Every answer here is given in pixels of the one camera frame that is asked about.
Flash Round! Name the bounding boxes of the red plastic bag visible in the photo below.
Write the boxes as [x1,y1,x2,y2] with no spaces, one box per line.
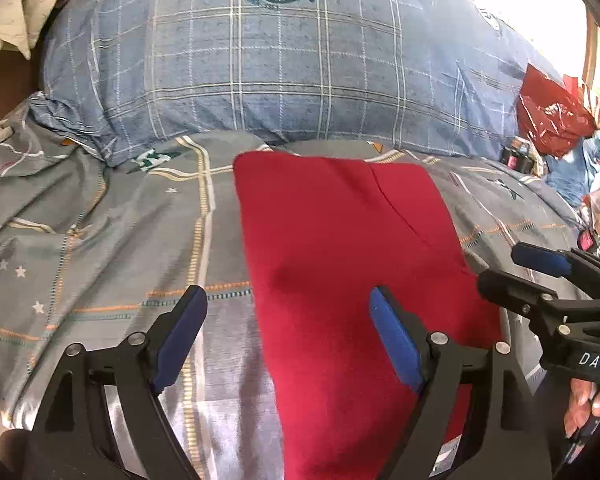
[516,62,598,158]

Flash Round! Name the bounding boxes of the grey plaid bed sheet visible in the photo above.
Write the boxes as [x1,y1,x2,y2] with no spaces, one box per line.
[0,97,596,480]

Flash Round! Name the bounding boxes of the person's right hand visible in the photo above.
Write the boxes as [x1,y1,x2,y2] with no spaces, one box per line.
[564,377,600,441]

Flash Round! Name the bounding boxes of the red garment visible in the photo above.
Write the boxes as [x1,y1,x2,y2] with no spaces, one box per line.
[232,150,506,480]

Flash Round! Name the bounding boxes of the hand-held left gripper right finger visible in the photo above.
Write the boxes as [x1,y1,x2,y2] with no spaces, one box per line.
[369,287,553,480]

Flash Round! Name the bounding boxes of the cream cloth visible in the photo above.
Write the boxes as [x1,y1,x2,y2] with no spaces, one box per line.
[0,0,63,73]

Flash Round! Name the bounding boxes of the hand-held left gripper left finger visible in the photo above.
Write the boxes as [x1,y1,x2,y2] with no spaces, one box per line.
[30,285,208,480]

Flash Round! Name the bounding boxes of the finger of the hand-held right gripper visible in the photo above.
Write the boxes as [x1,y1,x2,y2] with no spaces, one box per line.
[477,267,573,332]
[511,241,600,287]

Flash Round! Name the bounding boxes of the dark container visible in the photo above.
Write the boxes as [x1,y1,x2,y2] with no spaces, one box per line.
[499,137,533,173]

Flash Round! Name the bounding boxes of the brown wooden headboard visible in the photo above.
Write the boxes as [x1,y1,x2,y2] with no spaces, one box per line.
[0,40,46,126]

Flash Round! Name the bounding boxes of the blue cloth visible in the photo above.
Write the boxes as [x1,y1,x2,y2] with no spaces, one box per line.
[545,130,600,208]

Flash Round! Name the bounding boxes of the blue plaid pillow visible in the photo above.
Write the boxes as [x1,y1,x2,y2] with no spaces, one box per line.
[27,0,566,168]

